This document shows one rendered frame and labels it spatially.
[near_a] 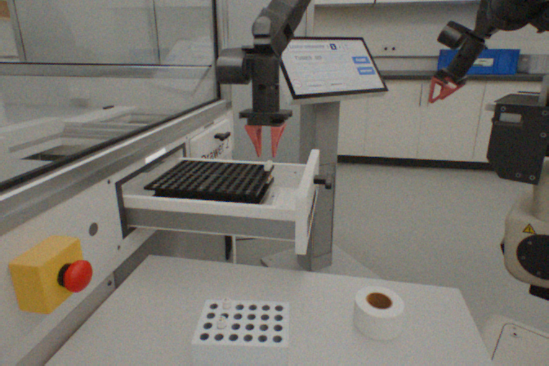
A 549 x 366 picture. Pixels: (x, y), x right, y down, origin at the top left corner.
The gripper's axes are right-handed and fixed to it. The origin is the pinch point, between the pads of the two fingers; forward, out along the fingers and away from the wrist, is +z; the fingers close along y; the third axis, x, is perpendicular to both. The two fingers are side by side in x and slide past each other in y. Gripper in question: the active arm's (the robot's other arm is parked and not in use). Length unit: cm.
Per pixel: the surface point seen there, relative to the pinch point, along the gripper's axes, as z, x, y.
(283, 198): 10.4, 0.1, 3.6
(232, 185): 4.2, -10.0, -4.3
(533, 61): -14, 321, 167
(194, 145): 1.9, 10.8, -22.4
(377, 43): -33, 350, 29
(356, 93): -5, 89, 16
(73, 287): 7.7, -40.5, -14.1
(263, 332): 15.2, -34.5, 8.7
